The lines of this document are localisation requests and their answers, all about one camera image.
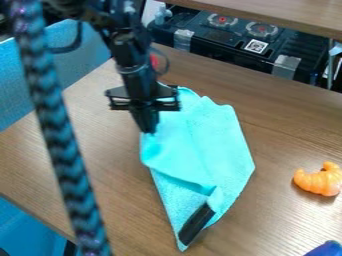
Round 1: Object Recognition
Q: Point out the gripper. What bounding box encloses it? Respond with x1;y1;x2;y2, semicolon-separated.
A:
104;65;184;135

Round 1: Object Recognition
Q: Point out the turquoise cloth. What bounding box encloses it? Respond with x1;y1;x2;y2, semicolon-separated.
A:
138;85;257;252

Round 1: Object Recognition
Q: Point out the black lab equipment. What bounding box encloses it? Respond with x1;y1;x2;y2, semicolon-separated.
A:
146;9;332;85

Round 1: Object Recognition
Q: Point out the orange toy croissant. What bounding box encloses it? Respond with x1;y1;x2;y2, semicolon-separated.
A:
292;161;342;198

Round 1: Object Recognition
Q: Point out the blue toy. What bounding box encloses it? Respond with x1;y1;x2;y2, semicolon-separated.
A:
303;239;342;256

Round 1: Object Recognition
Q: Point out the black and blue braided cable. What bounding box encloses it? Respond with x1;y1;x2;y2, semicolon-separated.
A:
8;0;113;256

